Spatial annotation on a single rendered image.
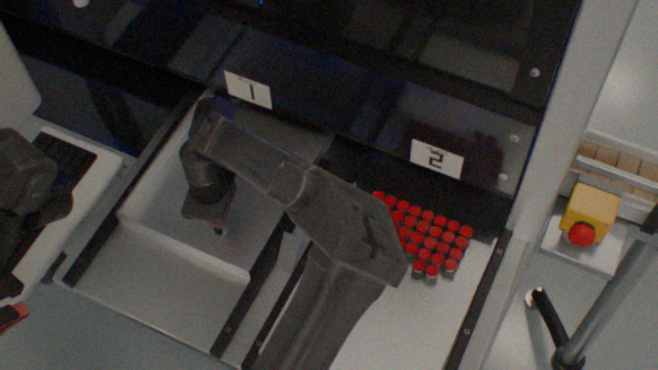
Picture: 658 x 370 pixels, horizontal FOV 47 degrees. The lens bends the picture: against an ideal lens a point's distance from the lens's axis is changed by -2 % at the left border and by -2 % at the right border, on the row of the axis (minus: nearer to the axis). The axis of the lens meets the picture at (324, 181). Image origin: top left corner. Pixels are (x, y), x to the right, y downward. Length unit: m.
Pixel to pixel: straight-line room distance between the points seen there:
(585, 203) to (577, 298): 1.11
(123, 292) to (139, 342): 0.94
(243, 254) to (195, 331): 0.15
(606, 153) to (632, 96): 1.37
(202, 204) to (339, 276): 0.58
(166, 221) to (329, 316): 0.73
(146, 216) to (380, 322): 0.45
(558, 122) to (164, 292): 0.68
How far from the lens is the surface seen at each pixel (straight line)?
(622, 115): 2.72
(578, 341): 1.96
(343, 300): 0.68
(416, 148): 1.24
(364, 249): 0.66
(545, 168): 1.17
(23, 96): 1.65
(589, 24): 0.95
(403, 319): 1.26
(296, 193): 0.72
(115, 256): 1.36
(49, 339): 2.34
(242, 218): 1.35
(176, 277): 1.32
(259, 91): 1.32
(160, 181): 1.42
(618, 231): 1.41
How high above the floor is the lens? 2.04
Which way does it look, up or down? 57 degrees down
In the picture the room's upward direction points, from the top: 3 degrees counter-clockwise
